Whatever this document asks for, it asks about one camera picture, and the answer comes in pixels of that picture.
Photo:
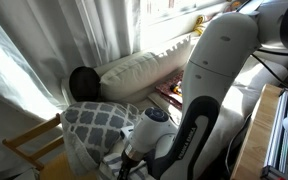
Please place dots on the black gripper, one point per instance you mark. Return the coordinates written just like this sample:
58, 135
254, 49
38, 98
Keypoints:
124, 168

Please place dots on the blue white striped towel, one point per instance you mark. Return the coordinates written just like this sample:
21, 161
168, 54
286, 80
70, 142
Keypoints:
112, 166

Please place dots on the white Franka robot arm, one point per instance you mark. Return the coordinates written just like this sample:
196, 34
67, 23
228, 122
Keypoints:
217, 56

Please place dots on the wooden chair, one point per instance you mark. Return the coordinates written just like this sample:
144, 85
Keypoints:
30, 138

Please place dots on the grey white lattice pillow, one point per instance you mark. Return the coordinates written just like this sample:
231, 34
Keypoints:
94, 130

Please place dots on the red floral folded cloth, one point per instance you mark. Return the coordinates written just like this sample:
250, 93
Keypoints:
170, 87

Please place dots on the black round cushion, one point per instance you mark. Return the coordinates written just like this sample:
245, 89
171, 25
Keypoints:
84, 83

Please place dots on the cream rectangular pillow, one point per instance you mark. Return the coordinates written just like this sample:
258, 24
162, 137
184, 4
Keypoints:
137, 73

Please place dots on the light wooden table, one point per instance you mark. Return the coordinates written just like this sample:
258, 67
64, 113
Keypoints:
254, 140

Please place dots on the beige fabric sofa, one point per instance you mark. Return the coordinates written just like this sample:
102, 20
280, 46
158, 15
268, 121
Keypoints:
247, 100

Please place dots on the white curtain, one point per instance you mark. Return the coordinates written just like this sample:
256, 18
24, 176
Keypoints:
50, 40

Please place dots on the colourful printed cushion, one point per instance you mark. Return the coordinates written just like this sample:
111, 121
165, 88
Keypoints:
200, 25

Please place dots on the aluminium rail frame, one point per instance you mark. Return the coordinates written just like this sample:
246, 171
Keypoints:
280, 133

